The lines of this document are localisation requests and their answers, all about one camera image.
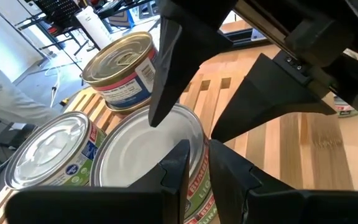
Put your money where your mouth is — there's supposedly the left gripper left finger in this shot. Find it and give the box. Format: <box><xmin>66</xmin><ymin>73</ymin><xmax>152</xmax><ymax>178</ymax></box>
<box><xmin>4</xmin><ymin>139</ymin><xmax>191</xmax><ymax>224</ymax></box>

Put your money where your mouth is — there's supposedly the white floor cable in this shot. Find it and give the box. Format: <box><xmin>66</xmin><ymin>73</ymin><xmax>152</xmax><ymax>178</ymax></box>
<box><xmin>44</xmin><ymin>63</ymin><xmax>62</xmax><ymax>108</ymax></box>

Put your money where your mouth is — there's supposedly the blue label salmon can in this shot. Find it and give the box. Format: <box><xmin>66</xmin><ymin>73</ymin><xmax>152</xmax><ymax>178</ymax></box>
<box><xmin>81</xmin><ymin>30</ymin><xmax>158</xmax><ymax>110</ymax></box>
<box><xmin>104</xmin><ymin>98</ymin><xmax>152</xmax><ymax>116</ymax></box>

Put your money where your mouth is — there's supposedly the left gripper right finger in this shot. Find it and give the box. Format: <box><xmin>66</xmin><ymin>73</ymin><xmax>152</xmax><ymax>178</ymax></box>
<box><xmin>208</xmin><ymin>139</ymin><xmax>358</xmax><ymax>224</ymax></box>

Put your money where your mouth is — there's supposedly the black wire rack cart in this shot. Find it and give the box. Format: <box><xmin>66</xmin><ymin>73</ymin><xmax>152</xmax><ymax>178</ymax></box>
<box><xmin>17</xmin><ymin>0</ymin><xmax>102</xmax><ymax>57</ymax></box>

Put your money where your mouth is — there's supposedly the white round post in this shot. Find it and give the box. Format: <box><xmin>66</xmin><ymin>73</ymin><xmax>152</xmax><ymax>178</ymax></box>
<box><xmin>75</xmin><ymin>5</ymin><xmax>113</xmax><ymax>50</ymax></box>

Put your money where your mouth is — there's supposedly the Bumble Bee tuna can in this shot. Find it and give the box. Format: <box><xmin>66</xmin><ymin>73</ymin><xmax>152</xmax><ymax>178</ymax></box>
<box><xmin>4</xmin><ymin>111</ymin><xmax>108</xmax><ymax>190</ymax></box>
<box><xmin>333</xmin><ymin>95</ymin><xmax>358</xmax><ymax>118</ymax></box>
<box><xmin>89</xmin><ymin>103</ymin><xmax>219</xmax><ymax>224</ymax></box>

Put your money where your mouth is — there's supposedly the person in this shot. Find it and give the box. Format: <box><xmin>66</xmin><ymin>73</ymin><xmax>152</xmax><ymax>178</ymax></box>
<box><xmin>0</xmin><ymin>57</ymin><xmax>60</xmax><ymax>127</ymax></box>

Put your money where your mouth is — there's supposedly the blue box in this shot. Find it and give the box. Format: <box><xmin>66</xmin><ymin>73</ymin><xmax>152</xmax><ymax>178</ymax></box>
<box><xmin>107</xmin><ymin>7</ymin><xmax>136</xmax><ymax>29</ymax></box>

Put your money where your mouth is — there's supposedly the black aluminium table frame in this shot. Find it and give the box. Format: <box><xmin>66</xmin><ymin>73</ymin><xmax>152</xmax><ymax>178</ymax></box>
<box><xmin>221</xmin><ymin>27</ymin><xmax>272</xmax><ymax>52</ymax></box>

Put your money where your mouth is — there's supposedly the wooden slatted shelf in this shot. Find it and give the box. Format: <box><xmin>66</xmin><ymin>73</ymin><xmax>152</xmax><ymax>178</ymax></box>
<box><xmin>0</xmin><ymin>70</ymin><xmax>251</xmax><ymax>224</ymax></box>

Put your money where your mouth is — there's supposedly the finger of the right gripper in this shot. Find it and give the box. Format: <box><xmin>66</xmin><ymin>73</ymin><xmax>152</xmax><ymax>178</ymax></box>
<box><xmin>149</xmin><ymin>17</ymin><xmax>233</xmax><ymax>128</ymax></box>
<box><xmin>211</xmin><ymin>53</ymin><xmax>337</xmax><ymax>143</ymax></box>

